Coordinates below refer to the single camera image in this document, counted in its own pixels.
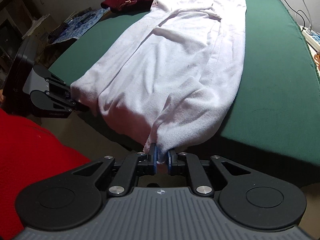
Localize blue patterned fabric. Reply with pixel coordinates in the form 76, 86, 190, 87
48, 8, 110, 44

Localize orange rubber bands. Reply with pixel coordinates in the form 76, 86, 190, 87
313, 52, 320, 68

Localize black adapter cable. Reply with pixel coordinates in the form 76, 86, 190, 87
260, 0, 313, 32

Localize red operator clothing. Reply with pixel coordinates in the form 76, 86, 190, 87
1, 111, 90, 239

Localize green table cloth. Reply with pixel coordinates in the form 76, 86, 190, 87
50, 0, 319, 166

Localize white t-shirt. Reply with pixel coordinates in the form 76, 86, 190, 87
71, 0, 247, 163

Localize white power cable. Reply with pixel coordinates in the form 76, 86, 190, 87
297, 0, 314, 30

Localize dark red garment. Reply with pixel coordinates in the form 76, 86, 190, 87
100, 0, 153, 14

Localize white blue power strip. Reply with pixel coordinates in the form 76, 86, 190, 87
302, 30, 320, 52

